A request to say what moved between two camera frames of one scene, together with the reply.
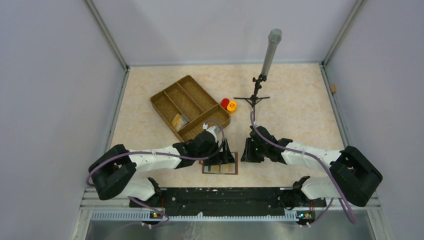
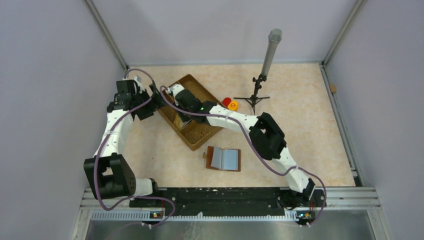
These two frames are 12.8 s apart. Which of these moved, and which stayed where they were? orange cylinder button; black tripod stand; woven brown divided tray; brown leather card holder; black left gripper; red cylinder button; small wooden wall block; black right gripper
Moved: black left gripper; black right gripper; brown leather card holder
Stayed: black tripod stand; woven brown divided tray; red cylinder button; orange cylinder button; small wooden wall block
